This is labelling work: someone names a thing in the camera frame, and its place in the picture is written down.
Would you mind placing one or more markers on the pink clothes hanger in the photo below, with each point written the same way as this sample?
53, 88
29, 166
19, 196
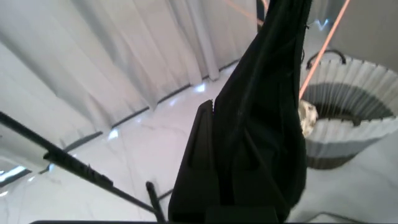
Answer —
325, 48
245, 12

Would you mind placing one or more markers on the cream printed garment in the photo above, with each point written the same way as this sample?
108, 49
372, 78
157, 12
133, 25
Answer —
308, 118

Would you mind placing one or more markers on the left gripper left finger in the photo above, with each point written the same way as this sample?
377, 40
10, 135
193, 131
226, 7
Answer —
192, 193

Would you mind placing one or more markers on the black garment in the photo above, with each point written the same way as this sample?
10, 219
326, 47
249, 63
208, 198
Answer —
264, 77

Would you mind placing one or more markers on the black clothes rack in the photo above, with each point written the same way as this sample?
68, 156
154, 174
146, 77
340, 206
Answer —
77, 168

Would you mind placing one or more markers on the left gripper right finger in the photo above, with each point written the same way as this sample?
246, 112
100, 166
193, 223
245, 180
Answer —
248, 193

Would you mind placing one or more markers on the white laundry basket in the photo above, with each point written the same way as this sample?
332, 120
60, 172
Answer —
357, 137

